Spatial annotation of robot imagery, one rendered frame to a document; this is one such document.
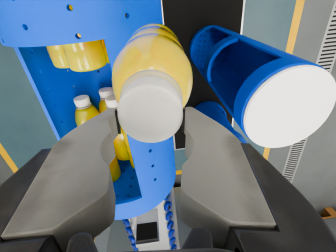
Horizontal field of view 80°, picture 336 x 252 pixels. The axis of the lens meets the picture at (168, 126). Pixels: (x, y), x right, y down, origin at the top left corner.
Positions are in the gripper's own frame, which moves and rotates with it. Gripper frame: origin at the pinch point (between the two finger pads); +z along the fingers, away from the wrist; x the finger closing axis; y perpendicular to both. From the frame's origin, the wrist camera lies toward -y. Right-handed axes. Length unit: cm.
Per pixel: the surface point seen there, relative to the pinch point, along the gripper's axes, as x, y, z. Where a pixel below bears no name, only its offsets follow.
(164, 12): 4, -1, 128
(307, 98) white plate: 43, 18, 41
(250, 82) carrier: 27, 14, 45
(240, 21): 53, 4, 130
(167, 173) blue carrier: 1.9, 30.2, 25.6
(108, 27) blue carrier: -6.2, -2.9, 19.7
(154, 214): -3, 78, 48
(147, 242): -6, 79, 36
